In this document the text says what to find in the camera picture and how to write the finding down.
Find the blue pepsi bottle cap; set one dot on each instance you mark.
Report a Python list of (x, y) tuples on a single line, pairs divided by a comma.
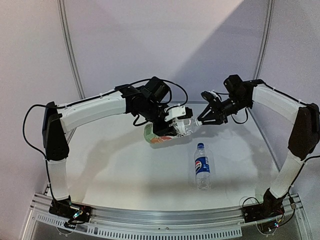
[(200, 145)]

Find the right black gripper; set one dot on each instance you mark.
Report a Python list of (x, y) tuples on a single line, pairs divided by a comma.
[(217, 111)]

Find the right wall metal post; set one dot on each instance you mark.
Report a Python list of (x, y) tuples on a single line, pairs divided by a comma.
[(265, 38)]

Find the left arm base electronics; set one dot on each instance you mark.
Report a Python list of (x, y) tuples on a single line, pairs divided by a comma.
[(75, 214)]

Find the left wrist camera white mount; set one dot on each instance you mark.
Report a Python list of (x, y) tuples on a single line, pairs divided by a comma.
[(177, 112)]

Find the aluminium front rail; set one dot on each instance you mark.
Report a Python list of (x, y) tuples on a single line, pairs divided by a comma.
[(231, 223)]

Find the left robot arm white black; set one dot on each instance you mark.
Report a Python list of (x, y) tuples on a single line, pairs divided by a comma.
[(145, 101)]

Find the clear tea bottle white label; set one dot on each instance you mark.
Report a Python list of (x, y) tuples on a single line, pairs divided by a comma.
[(176, 129)]

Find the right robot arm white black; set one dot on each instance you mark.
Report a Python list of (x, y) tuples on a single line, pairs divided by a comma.
[(304, 137)]

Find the clear pepsi bottle blue label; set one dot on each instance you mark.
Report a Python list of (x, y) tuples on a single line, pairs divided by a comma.
[(202, 169)]

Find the wall metal post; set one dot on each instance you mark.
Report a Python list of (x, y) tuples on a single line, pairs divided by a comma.
[(61, 4), (265, 38)]

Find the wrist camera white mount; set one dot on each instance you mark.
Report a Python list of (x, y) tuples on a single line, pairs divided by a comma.
[(210, 96), (177, 112)]

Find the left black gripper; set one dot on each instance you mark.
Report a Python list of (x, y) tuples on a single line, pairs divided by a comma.
[(164, 130)]

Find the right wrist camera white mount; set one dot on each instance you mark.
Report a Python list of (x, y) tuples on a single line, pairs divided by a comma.
[(210, 96)]

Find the left wall metal post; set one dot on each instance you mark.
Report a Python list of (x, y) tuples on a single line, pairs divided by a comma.
[(61, 4)]

